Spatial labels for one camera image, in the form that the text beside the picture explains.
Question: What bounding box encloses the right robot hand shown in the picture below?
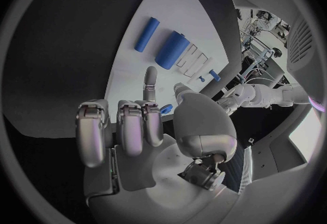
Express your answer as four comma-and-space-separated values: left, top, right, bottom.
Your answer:
75, 65, 241, 224

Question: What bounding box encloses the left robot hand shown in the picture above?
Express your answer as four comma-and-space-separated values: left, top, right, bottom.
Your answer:
215, 96, 243, 117

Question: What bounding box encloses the white task board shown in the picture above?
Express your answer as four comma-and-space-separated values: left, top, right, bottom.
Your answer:
104, 0, 231, 123

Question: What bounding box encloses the blue plug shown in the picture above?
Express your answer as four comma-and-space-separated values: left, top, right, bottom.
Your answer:
159, 104, 174, 116

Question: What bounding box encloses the thick blue cylinder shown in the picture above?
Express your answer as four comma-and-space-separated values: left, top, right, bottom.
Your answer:
154, 30, 192, 70

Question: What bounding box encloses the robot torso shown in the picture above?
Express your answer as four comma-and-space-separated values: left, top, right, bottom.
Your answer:
213, 0, 327, 114

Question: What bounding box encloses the long thin blue cylinder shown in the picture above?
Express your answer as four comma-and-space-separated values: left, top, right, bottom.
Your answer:
134, 16, 161, 53

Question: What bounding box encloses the white cable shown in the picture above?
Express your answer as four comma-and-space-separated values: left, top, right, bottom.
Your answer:
240, 77, 281, 86

